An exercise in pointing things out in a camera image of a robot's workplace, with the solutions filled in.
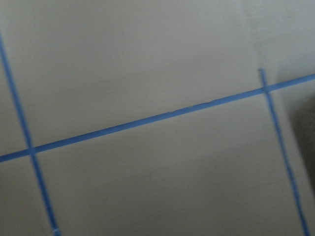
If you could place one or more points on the brown wicker basket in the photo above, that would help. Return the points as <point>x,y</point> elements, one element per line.
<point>303,124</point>

